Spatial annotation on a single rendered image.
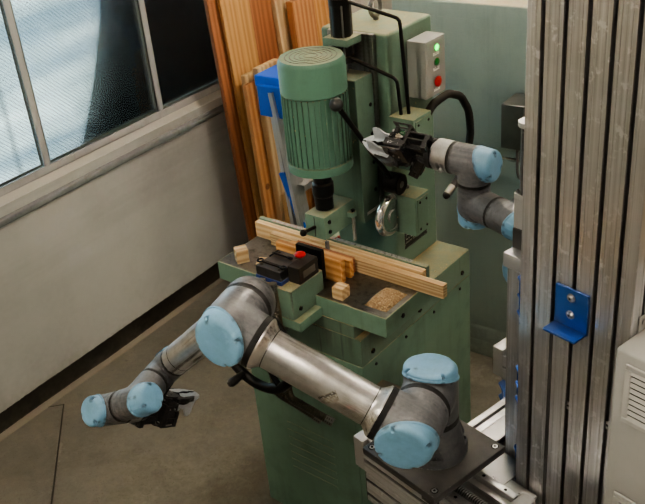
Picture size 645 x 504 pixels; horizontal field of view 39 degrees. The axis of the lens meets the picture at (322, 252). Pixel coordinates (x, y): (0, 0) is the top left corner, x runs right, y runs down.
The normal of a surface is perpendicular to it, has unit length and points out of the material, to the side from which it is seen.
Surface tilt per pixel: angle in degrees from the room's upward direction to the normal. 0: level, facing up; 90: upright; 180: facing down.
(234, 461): 1
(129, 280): 90
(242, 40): 86
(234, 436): 0
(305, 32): 87
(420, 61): 90
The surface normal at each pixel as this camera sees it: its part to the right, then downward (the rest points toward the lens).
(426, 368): -0.04, -0.92
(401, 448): -0.25, 0.54
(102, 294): 0.82, 0.22
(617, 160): -0.76, 0.37
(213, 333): -0.48, 0.41
